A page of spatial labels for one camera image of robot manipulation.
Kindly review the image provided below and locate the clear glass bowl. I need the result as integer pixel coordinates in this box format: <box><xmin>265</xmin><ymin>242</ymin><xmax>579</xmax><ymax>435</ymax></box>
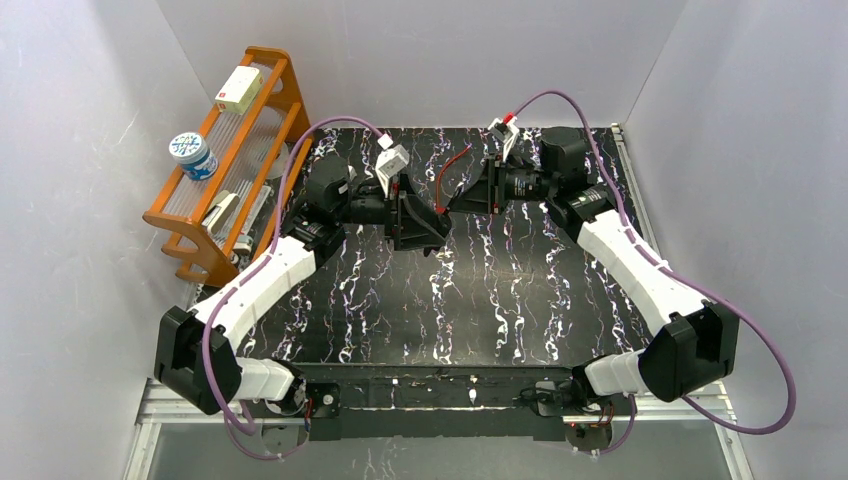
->
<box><xmin>266</xmin><ymin>143</ymin><xmax>290</xmax><ymax>180</ymax></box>

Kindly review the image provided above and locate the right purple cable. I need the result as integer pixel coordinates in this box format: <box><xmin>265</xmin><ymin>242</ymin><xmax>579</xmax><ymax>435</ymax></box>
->
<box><xmin>510</xmin><ymin>90</ymin><xmax>798</xmax><ymax>458</ymax></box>

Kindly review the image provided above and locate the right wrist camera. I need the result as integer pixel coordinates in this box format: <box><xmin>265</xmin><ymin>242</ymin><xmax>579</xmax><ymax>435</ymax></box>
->
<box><xmin>488</xmin><ymin>112</ymin><xmax>519</xmax><ymax>162</ymax></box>

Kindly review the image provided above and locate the red cable padlock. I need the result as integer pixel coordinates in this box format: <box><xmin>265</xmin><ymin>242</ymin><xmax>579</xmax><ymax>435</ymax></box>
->
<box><xmin>433</xmin><ymin>145</ymin><xmax>473</xmax><ymax>215</ymax></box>

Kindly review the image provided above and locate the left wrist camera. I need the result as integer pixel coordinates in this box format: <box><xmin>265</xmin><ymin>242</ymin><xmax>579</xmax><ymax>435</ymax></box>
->
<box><xmin>375</xmin><ymin>133</ymin><xmax>409</xmax><ymax>196</ymax></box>

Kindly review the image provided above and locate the orange wooden shelf rack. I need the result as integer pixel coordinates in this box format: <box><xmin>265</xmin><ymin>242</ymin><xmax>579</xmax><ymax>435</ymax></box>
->
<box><xmin>142</xmin><ymin>46</ymin><xmax>311</xmax><ymax>287</ymax></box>

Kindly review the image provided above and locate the purple cable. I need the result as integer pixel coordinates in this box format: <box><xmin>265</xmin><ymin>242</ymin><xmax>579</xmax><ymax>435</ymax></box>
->
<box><xmin>201</xmin><ymin>116</ymin><xmax>395</xmax><ymax>462</ymax></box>
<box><xmin>510</xmin><ymin>90</ymin><xmax>798</xmax><ymax>458</ymax></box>

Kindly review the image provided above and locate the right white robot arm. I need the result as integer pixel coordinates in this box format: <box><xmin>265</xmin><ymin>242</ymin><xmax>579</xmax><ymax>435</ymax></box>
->
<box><xmin>446</xmin><ymin>127</ymin><xmax>740</xmax><ymax>405</ymax></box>

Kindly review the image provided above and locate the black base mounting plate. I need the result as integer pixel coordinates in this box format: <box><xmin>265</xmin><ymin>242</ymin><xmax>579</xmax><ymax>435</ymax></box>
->
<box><xmin>241</xmin><ymin>377</ymin><xmax>637</xmax><ymax>442</ymax></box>

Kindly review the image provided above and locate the white green box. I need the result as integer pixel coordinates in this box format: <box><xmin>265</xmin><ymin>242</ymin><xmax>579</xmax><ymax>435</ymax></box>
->
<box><xmin>214</xmin><ymin>66</ymin><xmax>264</xmax><ymax>115</ymax></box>

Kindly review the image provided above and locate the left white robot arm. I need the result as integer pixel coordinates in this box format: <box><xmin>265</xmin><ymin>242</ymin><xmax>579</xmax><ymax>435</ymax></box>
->
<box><xmin>154</xmin><ymin>156</ymin><xmax>452</xmax><ymax>415</ymax></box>

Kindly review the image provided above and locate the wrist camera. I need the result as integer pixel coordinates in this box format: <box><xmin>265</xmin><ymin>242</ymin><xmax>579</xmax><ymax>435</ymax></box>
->
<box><xmin>375</xmin><ymin>133</ymin><xmax>409</xmax><ymax>196</ymax></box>
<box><xmin>488</xmin><ymin>112</ymin><xmax>519</xmax><ymax>162</ymax></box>

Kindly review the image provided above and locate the white stapler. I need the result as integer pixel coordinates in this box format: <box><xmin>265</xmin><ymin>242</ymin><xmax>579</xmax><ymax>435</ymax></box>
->
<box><xmin>201</xmin><ymin>190</ymin><xmax>240</xmax><ymax>236</ymax></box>

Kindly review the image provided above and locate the blue white round jar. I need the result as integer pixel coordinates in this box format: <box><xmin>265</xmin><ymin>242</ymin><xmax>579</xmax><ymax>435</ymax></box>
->
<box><xmin>168</xmin><ymin>132</ymin><xmax>218</xmax><ymax>181</ymax></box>

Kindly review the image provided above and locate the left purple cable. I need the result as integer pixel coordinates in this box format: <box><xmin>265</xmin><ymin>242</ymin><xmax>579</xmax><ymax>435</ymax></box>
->
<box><xmin>201</xmin><ymin>116</ymin><xmax>395</xmax><ymax>462</ymax></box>

